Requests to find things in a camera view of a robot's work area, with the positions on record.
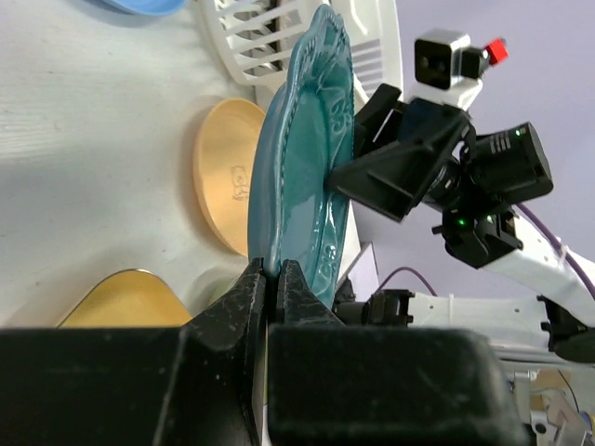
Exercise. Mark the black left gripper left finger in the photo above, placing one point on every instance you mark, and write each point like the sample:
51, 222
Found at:
197, 384

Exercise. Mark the white plastic dish bin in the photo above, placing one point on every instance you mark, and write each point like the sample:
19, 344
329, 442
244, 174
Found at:
345, 50

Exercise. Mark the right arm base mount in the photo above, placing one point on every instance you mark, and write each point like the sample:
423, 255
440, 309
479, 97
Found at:
549, 409

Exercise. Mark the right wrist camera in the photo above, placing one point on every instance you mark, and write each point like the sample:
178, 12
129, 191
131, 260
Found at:
449, 69

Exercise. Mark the teal scalloped plate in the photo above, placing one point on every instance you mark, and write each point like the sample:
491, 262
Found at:
292, 215

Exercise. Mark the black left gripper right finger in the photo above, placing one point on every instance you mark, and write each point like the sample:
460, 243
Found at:
335, 384

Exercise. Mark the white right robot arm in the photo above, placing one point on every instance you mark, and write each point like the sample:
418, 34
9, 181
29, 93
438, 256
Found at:
555, 319

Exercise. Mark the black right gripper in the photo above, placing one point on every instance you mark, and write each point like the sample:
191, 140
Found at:
440, 160

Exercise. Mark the light blue round plate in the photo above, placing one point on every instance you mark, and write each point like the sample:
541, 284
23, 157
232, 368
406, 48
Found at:
151, 8

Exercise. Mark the orange round plate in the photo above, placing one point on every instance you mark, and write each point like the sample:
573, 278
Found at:
222, 163

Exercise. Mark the yellow square panda dish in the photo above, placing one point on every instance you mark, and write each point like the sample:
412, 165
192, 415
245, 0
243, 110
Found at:
128, 298

